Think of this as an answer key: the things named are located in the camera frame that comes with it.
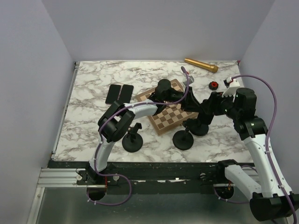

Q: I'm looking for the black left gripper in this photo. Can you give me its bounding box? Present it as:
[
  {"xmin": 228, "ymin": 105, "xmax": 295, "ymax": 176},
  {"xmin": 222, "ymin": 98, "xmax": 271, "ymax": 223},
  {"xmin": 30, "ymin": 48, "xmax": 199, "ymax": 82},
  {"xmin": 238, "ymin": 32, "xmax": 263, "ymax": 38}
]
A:
[{"xmin": 163, "ymin": 87, "xmax": 203, "ymax": 113}]

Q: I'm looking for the black phone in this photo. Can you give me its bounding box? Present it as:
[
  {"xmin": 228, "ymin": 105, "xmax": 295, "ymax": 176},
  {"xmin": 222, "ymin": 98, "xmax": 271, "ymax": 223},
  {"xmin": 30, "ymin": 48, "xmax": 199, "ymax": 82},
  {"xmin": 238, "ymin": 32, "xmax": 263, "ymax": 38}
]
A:
[
  {"xmin": 105, "ymin": 84, "xmax": 121, "ymax": 104},
  {"xmin": 119, "ymin": 84, "xmax": 134, "ymax": 103}
]

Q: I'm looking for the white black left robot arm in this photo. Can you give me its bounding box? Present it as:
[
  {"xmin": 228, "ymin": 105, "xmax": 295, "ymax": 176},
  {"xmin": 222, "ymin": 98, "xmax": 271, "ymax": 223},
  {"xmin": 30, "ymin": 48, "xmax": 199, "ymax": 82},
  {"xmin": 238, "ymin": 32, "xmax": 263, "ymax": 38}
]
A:
[{"xmin": 87, "ymin": 77, "xmax": 195, "ymax": 184}]

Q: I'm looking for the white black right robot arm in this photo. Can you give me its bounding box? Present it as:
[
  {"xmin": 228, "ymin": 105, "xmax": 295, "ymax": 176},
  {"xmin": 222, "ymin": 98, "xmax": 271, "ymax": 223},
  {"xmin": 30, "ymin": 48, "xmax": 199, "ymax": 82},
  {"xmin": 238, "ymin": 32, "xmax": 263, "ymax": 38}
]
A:
[{"xmin": 200, "ymin": 88, "xmax": 299, "ymax": 221}]

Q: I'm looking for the red black knob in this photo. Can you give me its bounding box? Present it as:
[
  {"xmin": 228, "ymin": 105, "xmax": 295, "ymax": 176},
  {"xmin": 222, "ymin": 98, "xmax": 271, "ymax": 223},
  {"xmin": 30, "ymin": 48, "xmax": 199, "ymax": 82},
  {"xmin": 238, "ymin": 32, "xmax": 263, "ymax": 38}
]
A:
[{"xmin": 208, "ymin": 81, "xmax": 219, "ymax": 91}]

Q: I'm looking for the wooden chessboard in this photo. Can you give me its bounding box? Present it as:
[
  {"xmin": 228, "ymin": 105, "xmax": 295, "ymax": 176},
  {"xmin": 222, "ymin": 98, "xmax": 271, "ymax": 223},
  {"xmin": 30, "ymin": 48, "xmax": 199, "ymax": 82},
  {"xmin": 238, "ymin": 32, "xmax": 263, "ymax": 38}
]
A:
[{"xmin": 135, "ymin": 79, "xmax": 198, "ymax": 136}]

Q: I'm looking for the gold microphone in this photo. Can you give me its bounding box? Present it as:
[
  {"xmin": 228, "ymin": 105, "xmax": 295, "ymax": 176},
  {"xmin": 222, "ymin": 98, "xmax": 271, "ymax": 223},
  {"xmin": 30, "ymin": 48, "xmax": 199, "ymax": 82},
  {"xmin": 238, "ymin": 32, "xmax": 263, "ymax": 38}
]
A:
[{"xmin": 184, "ymin": 58, "xmax": 219, "ymax": 73}]

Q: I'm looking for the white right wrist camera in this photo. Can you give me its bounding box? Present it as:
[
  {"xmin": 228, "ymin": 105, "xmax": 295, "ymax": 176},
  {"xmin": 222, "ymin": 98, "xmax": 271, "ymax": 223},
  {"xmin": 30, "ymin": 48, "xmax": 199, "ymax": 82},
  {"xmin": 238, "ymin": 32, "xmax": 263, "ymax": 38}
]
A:
[{"xmin": 221, "ymin": 77, "xmax": 240, "ymax": 98}]

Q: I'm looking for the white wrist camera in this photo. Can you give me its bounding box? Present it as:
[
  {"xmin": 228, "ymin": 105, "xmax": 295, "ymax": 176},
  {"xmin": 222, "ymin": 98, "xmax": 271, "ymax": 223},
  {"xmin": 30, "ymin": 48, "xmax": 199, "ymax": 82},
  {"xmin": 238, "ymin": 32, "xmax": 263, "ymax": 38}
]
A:
[
  {"xmin": 183, "ymin": 75, "xmax": 194, "ymax": 87},
  {"xmin": 221, "ymin": 77, "xmax": 240, "ymax": 98}
]

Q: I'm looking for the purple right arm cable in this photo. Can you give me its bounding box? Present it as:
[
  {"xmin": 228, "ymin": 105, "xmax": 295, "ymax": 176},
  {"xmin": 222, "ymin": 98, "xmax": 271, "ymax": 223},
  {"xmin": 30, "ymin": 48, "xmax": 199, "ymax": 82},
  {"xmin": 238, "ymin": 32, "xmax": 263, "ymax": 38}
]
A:
[{"xmin": 230, "ymin": 74, "xmax": 296, "ymax": 224}]

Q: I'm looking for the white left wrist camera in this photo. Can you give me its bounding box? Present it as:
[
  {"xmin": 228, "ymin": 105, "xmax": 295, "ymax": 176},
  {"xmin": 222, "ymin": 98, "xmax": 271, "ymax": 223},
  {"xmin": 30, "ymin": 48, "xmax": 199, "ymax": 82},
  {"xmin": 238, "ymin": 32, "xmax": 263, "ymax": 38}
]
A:
[{"xmin": 183, "ymin": 75, "xmax": 194, "ymax": 87}]

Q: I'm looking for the black mounting base plate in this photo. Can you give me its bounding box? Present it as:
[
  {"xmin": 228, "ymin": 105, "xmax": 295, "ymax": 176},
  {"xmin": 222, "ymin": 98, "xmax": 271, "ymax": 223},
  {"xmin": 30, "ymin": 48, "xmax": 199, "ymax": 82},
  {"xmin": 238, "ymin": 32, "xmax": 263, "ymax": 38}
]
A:
[{"xmin": 47, "ymin": 161, "xmax": 231, "ymax": 195}]

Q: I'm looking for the aluminium rail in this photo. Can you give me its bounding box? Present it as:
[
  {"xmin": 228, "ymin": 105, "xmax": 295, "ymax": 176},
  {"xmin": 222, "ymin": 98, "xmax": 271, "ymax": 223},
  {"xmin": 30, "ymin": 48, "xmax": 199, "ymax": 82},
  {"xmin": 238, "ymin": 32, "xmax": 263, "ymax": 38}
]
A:
[{"xmin": 37, "ymin": 168, "xmax": 235, "ymax": 195}]

